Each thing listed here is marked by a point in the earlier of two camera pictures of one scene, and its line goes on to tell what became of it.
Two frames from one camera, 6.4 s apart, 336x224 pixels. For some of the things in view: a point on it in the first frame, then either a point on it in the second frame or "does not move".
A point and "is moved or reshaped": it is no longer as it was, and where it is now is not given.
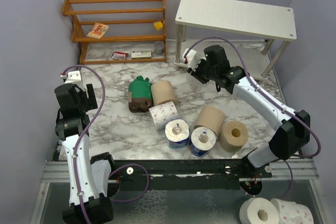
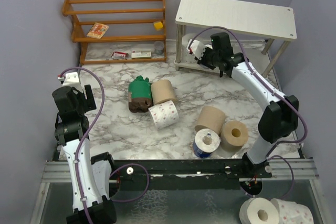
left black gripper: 90,102 does not move
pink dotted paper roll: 163,112 does not move
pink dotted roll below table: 293,213 does not move
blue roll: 202,139 is moved or reshaped
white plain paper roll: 193,82 to 187,56
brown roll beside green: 162,91 does not move
